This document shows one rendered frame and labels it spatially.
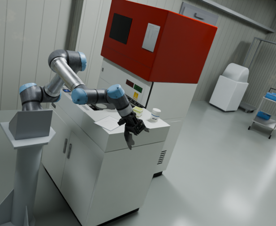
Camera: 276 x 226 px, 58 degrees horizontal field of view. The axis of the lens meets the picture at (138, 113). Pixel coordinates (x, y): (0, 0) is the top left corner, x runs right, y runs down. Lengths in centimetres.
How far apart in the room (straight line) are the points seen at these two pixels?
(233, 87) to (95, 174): 531
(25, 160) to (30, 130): 25
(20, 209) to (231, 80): 568
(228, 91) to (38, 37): 474
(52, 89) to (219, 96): 558
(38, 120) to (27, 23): 218
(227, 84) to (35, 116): 565
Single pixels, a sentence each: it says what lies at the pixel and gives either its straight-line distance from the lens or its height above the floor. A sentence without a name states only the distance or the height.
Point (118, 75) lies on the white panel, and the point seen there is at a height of 111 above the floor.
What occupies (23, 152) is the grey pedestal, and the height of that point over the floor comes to 69.
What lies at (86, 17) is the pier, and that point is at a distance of 380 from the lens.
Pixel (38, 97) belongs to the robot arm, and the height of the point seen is 104.
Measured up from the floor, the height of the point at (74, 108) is 92.
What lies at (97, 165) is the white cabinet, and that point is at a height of 68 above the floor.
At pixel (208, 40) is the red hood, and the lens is 263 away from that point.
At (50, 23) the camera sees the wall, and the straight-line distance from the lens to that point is 382.
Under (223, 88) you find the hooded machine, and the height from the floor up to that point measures 57.
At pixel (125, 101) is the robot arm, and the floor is 134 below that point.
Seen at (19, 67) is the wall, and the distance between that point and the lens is 383.
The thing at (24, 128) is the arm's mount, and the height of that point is 90.
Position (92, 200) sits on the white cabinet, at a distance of 199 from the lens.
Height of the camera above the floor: 173
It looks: 21 degrees down
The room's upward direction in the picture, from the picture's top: 16 degrees clockwise
